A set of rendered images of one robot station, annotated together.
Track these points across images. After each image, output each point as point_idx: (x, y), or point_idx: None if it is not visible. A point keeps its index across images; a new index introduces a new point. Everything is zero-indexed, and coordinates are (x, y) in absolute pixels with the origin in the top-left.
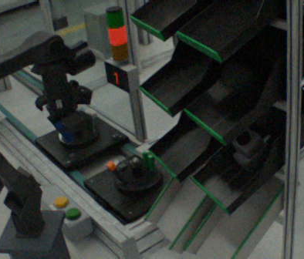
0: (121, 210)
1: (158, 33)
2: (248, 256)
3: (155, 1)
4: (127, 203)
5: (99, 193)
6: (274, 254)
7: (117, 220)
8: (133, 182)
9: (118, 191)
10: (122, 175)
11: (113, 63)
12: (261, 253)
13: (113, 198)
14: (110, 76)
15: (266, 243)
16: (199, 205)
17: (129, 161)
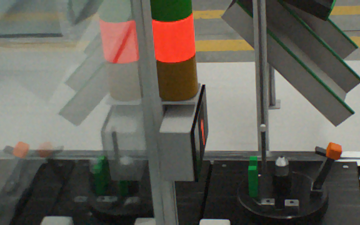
0: (352, 176)
1: None
2: (247, 143)
3: None
4: (334, 180)
5: None
6: (224, 132)
7: None
8: (301, 184)
9: (329, 202)
10: (304, 202)
11: (189, 114)
12: (232, 138)
13: (346, 196)
14: (199, 150)
15: (214, 142)
16: (314, 32)
17: (274, 202)
